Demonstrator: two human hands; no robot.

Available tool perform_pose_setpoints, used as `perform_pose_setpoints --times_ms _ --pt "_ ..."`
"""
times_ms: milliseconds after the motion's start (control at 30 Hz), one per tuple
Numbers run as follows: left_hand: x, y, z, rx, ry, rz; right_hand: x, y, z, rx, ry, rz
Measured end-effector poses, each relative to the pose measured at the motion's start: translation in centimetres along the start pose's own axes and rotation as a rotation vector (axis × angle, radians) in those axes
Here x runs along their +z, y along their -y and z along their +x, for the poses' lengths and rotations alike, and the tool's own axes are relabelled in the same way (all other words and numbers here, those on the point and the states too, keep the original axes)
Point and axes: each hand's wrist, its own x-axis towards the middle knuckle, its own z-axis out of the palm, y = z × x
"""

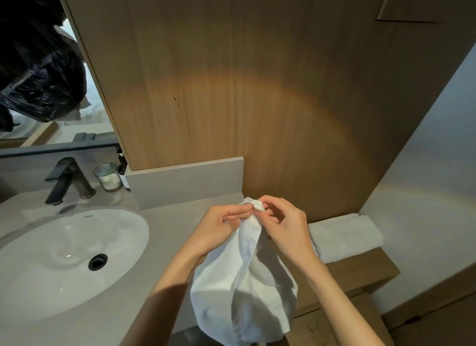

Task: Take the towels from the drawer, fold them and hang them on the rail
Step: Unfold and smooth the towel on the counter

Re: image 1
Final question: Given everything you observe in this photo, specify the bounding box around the grey stone backsplash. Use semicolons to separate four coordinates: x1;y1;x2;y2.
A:
124;156;245;211

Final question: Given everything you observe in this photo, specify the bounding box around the person's right hand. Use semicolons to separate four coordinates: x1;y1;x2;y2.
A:
255;195;321;271

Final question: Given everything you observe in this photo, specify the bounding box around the wall mirror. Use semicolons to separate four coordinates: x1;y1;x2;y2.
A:
0;0;119;159

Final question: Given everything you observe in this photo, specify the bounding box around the black faucet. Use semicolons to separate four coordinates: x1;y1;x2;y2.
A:
44;157;97;206

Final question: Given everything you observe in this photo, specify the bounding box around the black sink drain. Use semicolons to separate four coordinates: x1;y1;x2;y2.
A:
88;253;109;272

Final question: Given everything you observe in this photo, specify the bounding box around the wooden back panel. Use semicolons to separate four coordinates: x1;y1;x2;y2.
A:
54;0;476;224

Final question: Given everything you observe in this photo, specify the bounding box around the person's left forearm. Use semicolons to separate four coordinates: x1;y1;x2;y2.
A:
120;245;209;346

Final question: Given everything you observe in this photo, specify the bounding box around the dark pump bottle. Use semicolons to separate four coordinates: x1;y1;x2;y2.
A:
116;147;131;190

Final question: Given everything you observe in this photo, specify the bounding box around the person's left hand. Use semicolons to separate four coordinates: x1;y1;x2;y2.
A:
185;203;255;258

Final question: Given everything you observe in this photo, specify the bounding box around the wooden cabinet flap door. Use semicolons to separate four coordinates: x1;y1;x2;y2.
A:
286;292;396;346

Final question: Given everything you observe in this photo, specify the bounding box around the white towel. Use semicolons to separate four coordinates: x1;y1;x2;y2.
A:
189;197;299;346
307;213;384;265

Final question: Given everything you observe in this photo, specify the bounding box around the white oval sink basin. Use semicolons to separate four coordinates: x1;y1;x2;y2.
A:
0;207;150;325

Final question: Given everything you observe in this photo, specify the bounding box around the glass jar with cotton pads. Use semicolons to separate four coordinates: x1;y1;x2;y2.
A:
93;163;122;192

